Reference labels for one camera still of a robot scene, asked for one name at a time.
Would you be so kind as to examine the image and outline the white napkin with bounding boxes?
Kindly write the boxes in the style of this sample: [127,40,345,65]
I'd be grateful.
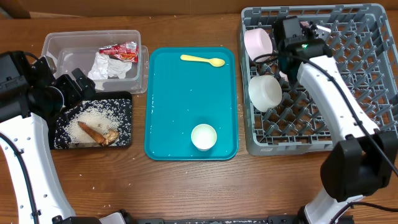
[88,52,132,90]

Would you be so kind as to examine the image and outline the brown carrot stick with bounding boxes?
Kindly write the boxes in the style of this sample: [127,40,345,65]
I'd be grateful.
[78,121,108,146]

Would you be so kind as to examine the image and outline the brown food scrap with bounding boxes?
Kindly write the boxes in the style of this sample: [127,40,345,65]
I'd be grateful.
[104,129,119,146]

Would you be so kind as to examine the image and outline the red snack wrapper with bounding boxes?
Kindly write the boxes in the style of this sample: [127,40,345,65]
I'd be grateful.
[99,42,139,63]

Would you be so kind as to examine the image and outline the small white cup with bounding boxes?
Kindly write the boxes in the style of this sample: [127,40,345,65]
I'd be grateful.
[191,124,217,151]

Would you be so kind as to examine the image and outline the yellow plastic spoon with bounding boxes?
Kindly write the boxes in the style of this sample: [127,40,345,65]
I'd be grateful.
[180,55,225,67]

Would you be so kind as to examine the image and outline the pink bowl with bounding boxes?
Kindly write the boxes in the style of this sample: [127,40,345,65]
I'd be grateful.
[244,28,273,63]

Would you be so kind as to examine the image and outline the cream green bowl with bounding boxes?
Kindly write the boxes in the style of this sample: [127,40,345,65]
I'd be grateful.
[248,75,282,112]

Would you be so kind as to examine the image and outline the large white plate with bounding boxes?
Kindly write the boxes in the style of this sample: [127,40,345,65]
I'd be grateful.
[279,22,309,82]

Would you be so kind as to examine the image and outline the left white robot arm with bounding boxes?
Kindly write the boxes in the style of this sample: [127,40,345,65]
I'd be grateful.
[1,51,99,223]

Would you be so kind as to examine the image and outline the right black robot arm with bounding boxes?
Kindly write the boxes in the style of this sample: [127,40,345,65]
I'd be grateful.
[272,16,397,223]

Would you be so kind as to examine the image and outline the black waste tray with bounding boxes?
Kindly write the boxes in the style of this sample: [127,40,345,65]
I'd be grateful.
[48,91,134,151]

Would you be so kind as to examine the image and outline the grey dishwasher rack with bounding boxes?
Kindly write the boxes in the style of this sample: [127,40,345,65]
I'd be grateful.
[239,4,397,156]

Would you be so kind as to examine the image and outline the spilled white rice pile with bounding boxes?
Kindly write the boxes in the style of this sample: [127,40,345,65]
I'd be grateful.
[53,98,132,149]

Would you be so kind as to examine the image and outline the teal plastic tray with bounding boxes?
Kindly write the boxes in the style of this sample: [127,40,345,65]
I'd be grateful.
[144,47,239,161]

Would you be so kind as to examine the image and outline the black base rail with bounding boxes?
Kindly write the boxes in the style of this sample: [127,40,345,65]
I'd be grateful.
[52,207,355,224]

